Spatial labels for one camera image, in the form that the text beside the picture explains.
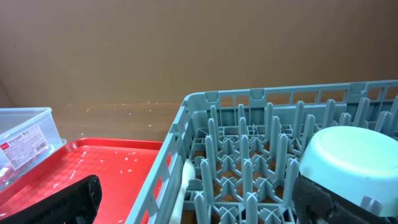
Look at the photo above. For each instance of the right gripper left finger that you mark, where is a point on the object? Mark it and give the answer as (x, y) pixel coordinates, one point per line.
(78, 204)

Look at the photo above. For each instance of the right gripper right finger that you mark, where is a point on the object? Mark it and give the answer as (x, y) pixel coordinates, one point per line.
(316, 204)

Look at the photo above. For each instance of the light green bowl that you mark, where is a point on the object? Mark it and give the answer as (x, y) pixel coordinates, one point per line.
(354, 163)

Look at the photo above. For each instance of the white plastic spoon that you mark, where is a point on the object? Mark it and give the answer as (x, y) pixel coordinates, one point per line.
(188, 173)

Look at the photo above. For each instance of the grey dishwasher rack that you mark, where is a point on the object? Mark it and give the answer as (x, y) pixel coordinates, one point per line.
(246, 146)

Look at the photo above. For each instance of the red plastic tray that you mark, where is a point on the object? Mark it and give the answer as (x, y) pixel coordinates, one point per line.
(122, 166)

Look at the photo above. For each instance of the clear plastic bin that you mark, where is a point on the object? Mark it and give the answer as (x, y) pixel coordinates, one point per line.
(28, 137)

